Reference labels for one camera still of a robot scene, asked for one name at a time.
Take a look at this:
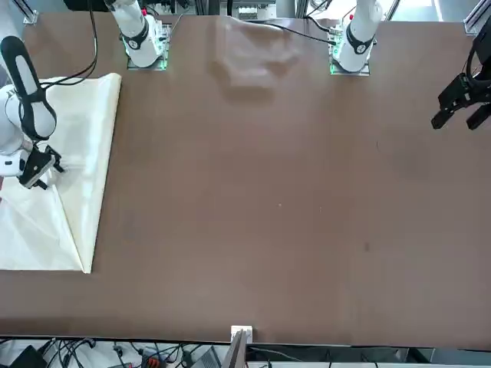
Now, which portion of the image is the black base cable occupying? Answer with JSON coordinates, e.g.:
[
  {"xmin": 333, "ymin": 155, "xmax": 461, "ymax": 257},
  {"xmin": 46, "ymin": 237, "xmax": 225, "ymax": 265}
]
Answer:
[{"xmin": 245, "ymin": 21, "xmax": 334, "ymax": 44}]

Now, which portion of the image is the aluminium profile post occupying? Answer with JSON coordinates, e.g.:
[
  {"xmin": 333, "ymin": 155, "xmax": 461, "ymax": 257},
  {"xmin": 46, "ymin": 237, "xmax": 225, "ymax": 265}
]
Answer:
[{"xmin": 224, "ymin": 324, "xmax": 254, "ymax": 368}]

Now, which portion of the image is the large black power adapter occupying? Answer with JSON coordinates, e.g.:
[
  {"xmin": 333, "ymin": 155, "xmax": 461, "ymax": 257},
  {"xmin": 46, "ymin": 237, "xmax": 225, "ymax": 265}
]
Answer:
[{"xmin": 6, "ymin": 343, "xmax": 44, "ymax": 368}]

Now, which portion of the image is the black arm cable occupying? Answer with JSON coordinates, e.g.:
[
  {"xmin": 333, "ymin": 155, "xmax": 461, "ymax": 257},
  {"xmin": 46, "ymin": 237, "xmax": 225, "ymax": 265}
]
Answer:
[{"xmin": 36, "ymin": 0, "xmax": 99, "ymax": 90}]

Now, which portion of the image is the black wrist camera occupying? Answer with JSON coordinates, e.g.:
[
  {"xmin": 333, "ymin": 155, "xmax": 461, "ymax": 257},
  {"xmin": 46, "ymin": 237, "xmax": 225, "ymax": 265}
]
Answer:
[{"xmin": 18, "ymin": 153, "xmax": 50, "ymax": 192}]

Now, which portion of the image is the cream tablecloth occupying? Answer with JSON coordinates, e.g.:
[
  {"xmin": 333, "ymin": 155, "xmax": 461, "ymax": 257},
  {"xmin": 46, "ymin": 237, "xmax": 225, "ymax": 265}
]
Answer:
[{"xmin": 0, "ymin": 72, "xmax": 123, "ymax": 274}]

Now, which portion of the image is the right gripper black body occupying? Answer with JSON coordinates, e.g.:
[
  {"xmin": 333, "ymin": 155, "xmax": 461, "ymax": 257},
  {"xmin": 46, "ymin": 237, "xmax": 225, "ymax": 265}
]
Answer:
[{"xmin": 25, "ymin": 144, "xmax": 54, "ymax": 170}]

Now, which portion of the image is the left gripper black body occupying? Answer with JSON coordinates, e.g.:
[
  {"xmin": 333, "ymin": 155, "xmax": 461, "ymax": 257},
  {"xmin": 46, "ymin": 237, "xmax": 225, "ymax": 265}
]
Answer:
[{"xmin": 438, "ymin": 26, "xmax": 491, "ymax": 112}]

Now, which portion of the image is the aluminium frame bracket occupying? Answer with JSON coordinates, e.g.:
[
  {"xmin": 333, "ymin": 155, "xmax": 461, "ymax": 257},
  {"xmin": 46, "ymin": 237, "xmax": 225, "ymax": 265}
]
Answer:
[{"xmin": 22, "ymin": 0, "xmax": 39, "ymax": 25}]

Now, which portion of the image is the orange black connector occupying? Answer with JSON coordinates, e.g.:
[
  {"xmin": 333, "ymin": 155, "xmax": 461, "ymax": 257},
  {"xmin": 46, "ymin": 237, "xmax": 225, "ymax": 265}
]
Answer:
[{"xmin": 140, "ymin": 350, "xmax": 163, "ymax": 368}]

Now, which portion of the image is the aluminium frame profile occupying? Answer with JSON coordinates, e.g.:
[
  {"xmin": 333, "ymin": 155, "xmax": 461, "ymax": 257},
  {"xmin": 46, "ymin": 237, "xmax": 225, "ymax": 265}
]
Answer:
[{"xmin": 463, "ymin": 0, "xmax": 491, "ymax": 35}]

